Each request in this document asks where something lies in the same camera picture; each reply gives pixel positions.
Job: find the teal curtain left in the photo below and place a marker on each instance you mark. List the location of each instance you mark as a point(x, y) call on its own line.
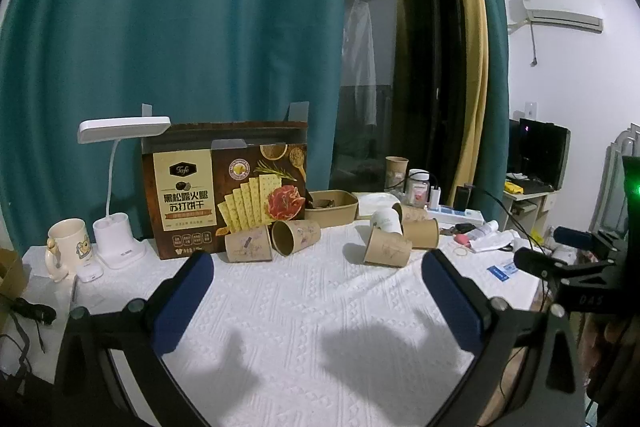
point(66, 61)

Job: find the yellow curtain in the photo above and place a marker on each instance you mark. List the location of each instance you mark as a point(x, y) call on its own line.
point(476, 83)

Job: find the clear jar white lid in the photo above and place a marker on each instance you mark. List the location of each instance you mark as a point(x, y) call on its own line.
point(417, 188)

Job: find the lying brown cup left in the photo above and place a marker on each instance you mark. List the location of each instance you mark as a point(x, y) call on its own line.
point(252, 245)

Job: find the teal curtain right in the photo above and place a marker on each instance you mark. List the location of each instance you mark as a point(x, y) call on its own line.
point(490, 171)

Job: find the black power adapter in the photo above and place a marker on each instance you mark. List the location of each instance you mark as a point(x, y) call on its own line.
point(462, 197)

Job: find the upright brown cup far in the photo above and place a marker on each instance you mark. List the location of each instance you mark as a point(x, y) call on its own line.
point(395, 173)

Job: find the white cartoon mug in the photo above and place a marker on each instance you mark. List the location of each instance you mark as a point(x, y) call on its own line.
point(68, 247)

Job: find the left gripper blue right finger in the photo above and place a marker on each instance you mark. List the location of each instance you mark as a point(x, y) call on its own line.
point(458, 299)

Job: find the brown paper cup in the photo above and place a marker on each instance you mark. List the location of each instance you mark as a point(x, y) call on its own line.
point(388, 249)

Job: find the yellow object on desk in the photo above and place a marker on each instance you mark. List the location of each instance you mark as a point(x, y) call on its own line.
point(513, 188)

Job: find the lying brown cup right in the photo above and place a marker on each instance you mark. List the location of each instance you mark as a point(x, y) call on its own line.
point(423, 234)

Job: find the white paper cup lying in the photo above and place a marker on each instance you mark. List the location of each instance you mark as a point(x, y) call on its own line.
point(386, 220)

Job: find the white air conditioner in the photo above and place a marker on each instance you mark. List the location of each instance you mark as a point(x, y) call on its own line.
point(586, 15)

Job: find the lying brown cup open mouth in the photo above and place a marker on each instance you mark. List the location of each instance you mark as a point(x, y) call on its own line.
point(288, 237)

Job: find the lying brown cup behind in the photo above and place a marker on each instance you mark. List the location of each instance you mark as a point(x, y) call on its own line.
point(408, 214)

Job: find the white tube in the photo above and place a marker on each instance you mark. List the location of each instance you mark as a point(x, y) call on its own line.
point(488, 238)

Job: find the black computer monitor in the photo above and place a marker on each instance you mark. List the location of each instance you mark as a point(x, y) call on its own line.
point(538, 153)

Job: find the teal curtain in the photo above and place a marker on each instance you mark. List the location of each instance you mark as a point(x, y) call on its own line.
point(490, 171)
point(66, 61)

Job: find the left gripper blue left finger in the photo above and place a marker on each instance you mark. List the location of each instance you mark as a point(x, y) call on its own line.
point(176, 300)

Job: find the white computer desk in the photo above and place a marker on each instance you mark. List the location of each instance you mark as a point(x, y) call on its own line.
point(528, 210)

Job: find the white lace tablecloth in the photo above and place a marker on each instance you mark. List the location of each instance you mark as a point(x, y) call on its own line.
point(318, 338)

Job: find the lying brown cup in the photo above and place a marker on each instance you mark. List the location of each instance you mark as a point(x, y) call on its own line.
point(408, 214)
point(252, 245)
point(423, 234)

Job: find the white charger plug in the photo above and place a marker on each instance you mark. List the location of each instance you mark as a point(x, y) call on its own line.
point(433, 202)

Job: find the brown paper food tray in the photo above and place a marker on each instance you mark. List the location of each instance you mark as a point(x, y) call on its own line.
point(331, 208)

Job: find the blue card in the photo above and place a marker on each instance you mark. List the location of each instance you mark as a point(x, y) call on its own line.
point(503, 272)

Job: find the white power strip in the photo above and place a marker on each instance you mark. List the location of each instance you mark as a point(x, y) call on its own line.
point(448, 217)

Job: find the brown cracker box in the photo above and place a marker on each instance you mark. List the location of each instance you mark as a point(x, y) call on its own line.
point(204, 182)

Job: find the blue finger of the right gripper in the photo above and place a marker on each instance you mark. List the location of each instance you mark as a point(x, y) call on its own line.
point(573, 238)
point(537, 264)

